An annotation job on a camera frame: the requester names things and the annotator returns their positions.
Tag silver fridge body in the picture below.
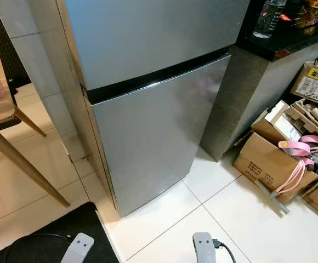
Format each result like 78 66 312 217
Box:
36 0 232 210

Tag silver fridge freezer door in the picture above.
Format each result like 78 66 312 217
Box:
64 0 252 91

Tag wooden table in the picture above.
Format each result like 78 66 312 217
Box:
0 44 71 208

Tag black foam puzzle mat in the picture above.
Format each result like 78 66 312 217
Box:
0 16 32 88

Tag brown cardboard box black print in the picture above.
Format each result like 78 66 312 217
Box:
233 131 318 204

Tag open cardboard box white packs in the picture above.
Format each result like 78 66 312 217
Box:
251 100 306 146

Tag tall clear water bottle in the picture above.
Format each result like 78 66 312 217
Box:
253 0 287 39

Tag black kitchen countertop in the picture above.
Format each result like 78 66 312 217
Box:
235 0 318 62

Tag brown cardboard pulp tray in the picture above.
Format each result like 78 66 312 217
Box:
288 99 318 148

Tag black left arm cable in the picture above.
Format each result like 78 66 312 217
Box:
4 233 72 262

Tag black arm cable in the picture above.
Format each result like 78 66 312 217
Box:
211 239 237 263
4 233 72 262

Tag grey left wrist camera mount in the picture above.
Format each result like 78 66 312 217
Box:
60 232 95 263

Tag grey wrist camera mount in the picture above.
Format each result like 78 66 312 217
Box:
60 232 95 263
192 232 216 263

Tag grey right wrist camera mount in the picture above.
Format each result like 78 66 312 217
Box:
192 232 216 263

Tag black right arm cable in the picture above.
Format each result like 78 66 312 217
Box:
211 239 237 263

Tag pink strap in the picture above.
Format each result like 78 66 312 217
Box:
271 134 318 196

